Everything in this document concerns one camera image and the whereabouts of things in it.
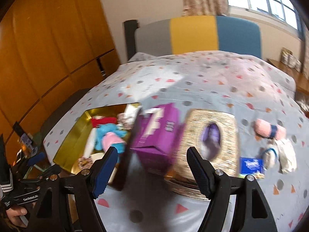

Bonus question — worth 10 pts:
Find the white sock blue stripe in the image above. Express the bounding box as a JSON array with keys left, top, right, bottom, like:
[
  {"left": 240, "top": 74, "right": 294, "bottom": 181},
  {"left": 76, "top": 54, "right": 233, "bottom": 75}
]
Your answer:
[{"left": 262, "top": 144, "right": 280, "bottom": 170}]

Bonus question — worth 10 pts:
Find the white foam sponge block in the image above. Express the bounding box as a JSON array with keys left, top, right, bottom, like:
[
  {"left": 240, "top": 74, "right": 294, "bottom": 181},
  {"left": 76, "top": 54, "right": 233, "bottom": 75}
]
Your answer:
[{"left": 83, "top": 128, "right": 96, "bottom": 159}]

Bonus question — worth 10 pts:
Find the white printed plastic packet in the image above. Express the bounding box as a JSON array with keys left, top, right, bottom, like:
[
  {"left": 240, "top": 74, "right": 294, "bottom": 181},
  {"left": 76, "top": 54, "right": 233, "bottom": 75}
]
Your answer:
[{"left": 275, "top": 139, "right": 297, "bottom": 174}]

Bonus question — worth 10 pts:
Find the ornate silver tissue box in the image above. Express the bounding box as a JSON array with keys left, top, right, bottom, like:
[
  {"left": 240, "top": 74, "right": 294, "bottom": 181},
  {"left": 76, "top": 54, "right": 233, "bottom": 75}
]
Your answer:
[{"left": 169, "top": 108, "right": 240, "bottom": 196}]

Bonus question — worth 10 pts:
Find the grey yellow blue sofa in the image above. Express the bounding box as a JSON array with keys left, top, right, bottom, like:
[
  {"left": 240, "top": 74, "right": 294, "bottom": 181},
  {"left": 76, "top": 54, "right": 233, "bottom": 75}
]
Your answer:
[{"left": 123, "top": 16, "right": 262, "bottom": 59}]

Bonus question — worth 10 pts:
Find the blue plush bear pink dress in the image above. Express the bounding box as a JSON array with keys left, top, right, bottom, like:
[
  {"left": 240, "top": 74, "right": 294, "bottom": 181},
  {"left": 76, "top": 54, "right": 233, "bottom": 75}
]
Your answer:
[{"left": 94, "top": 124, "right": 127, "bottom": 154}]

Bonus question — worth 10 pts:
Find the barred window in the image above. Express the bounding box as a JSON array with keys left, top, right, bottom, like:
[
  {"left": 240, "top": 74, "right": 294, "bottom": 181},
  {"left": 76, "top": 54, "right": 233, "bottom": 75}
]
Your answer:
[{"left": 228, "top": 0, "right": 302, "bottom": 32}]

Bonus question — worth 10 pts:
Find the pink rolled towel blue band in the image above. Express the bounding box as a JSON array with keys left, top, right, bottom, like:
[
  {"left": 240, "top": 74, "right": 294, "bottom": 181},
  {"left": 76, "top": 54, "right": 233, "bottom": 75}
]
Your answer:
[{"left": 254, "top": 119, "right": 286, "bottom": 140}]

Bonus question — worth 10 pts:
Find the purple cardboard box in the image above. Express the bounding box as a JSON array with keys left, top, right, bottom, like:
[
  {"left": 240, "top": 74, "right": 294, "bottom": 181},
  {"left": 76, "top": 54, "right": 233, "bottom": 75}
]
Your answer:
[{"left": 130, "top": 103, "right": 181, "bottom": 175}]

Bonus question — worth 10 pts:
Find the gold metal tray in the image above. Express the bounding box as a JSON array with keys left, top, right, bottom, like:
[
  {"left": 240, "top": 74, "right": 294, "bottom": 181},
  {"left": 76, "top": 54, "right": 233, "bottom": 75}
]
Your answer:
[{"left": 53, "top": 104, "right": 127, "bottom": 174}]

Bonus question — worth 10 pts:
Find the person's left hand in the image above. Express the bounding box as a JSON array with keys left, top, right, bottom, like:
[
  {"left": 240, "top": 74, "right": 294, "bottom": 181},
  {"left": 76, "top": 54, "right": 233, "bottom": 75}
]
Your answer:
[{"left": 6, "top": 206, "right": 27, "bottom": 228}]

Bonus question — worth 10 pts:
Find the blue Tempo tissue pack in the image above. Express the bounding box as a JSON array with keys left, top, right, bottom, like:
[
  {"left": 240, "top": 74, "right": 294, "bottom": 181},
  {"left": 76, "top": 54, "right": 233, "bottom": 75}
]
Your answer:
[{"left": 239, "top": 157, "right": 264, "bottom": 179}]

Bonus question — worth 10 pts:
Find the pink satin scrunchie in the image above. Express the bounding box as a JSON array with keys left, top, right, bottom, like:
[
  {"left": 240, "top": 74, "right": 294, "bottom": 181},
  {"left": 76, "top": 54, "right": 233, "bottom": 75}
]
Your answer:
[{"left": 77, "top": 157, "right": 93, "bottom": 170}]

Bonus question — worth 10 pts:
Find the wooden wardrobe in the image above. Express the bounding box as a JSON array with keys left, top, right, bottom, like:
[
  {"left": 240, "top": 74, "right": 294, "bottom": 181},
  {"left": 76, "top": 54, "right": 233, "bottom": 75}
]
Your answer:
[{"left": 1, "top": 0, "right": 120, "bottom": 163}]

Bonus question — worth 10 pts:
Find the wooden side shelf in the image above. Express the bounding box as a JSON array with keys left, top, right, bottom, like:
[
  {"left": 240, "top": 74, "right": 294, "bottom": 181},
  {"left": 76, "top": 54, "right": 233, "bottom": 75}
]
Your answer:
[{"left": 267, "top": 59, "right": 308, "bottom": 104}]

